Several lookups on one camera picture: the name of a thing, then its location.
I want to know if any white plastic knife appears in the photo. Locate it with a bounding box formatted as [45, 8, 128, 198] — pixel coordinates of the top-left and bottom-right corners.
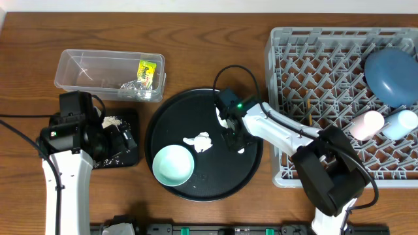
[216, 108, 245, 154]

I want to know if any pile of white rice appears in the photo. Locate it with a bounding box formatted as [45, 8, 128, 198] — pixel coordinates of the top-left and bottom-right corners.
[94, 116, 131, 166]

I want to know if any white tissue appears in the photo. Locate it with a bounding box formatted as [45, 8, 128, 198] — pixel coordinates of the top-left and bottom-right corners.
[183, 132, 212, 153]

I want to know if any mint green bowl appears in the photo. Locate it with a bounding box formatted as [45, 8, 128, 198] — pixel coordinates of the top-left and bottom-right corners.
[152, 145, 195, 187]

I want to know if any yellow snack wrapper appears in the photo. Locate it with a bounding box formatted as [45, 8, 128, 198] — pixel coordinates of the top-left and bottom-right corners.
[137, 60, 157, 89]

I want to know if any wooden chopstick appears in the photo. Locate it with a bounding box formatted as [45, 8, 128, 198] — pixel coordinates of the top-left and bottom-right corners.
[306, 99, 313, 126]

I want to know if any pink cup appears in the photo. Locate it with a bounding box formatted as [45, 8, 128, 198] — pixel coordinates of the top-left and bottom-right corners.
[349, 110, 385, 141]

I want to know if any light blue cup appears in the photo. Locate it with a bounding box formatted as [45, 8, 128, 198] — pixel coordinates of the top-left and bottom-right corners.
[382, 110, 417, 140]

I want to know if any dark blue bowl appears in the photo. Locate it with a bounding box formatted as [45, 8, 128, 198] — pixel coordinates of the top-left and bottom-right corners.
[364, 48, 417, 108]

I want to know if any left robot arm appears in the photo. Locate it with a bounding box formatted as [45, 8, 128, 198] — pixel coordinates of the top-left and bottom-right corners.
[37, 91, 139, 234]

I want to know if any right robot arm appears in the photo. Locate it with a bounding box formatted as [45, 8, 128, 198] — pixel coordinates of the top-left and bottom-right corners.
[212, 89, 375, 234]

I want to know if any black square bin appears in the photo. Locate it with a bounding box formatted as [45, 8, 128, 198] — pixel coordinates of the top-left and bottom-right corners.
[93, 108, 140, 170]

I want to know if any round black tray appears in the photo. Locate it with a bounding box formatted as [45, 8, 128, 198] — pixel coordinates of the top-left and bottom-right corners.
[144, 88, 263, 202]

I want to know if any crumpled silver foil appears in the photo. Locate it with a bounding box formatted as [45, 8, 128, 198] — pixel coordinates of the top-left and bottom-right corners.
[118, 80, 152, 101]

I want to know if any clear plastic bin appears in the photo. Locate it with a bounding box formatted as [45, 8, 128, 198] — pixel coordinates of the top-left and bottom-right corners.
[54, 49, 166, 102]

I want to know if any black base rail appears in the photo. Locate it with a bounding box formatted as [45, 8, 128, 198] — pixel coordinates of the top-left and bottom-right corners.
[89, 212, 391, 235]

